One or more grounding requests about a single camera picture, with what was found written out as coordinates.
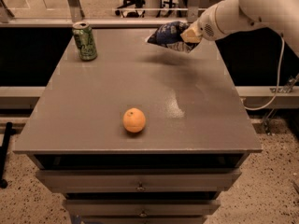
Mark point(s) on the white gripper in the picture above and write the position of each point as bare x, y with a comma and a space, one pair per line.
207, 24

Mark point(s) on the blue chip bag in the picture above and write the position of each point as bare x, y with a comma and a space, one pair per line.
168, 36

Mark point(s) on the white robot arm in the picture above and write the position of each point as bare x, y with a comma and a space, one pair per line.
232, 16

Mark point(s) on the black office chair base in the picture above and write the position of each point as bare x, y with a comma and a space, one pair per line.
130, 3

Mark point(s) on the orange fruit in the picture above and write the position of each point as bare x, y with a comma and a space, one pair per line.
134, 120

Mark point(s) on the green soda can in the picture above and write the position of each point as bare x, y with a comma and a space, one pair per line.
83, 35

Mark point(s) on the grey drawer cabinet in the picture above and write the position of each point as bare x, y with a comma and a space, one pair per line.
140, 135

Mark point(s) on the top drawer with knob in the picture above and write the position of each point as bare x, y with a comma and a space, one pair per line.
138, 180

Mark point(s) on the drawer with knob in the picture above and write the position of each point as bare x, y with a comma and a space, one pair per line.
138, 180
141, 208

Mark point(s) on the black stand leg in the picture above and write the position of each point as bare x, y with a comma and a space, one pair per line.
3, 153

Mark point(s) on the metal railing frame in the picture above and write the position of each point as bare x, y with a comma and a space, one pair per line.
63, 13

